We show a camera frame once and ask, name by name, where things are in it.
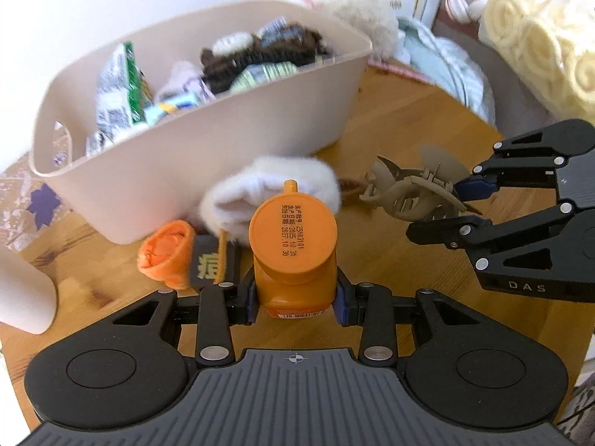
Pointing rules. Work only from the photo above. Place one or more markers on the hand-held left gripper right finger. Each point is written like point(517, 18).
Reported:
point(341, 302)

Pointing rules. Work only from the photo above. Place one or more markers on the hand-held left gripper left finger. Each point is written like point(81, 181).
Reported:
point(251, 304)

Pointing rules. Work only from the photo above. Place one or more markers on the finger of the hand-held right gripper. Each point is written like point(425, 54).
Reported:
point(465, 232)
point(474, 189)

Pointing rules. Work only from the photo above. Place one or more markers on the taupe hair claw clip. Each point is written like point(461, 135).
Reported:
point(399, 195)

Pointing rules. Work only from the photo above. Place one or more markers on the orange plastic bottle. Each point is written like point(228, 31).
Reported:
point(293, 232)

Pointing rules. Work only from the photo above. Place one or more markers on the beige plastic storage basket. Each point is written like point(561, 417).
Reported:
point(186, 162)

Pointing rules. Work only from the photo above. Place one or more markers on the green snack packet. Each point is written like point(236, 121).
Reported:
point(116, 93)

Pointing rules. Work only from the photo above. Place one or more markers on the wooden desktop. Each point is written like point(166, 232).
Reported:
point(395, 260)

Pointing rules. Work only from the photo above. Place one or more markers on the black packet with gold print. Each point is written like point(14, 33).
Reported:
point(204, 265)

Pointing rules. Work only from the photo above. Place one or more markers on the orange sock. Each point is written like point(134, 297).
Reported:
point(167, 246)

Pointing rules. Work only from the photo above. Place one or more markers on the white fluffy sock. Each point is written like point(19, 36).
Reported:
point(241, 195)

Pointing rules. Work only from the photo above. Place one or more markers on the light green cloth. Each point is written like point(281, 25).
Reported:
point(437, 51)

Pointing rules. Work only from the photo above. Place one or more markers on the bag of rolled yellow towels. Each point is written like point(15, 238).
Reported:
point(534, 46)

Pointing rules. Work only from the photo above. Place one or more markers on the grey patterned cloth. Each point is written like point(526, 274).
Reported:
point(581, 409)

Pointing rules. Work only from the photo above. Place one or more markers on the white plush toy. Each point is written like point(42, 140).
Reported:
point(358, 9)

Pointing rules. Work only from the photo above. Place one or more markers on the silver packet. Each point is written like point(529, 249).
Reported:
point(100, 141)

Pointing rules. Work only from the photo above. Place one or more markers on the white rounded container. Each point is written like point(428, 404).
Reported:
point(23, 288)

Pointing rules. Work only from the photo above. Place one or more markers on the pale green packet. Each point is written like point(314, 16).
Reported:
point(262, 74)

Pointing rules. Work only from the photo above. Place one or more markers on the dark brown fluffy scrunchie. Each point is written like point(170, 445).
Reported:
point(260, 51)

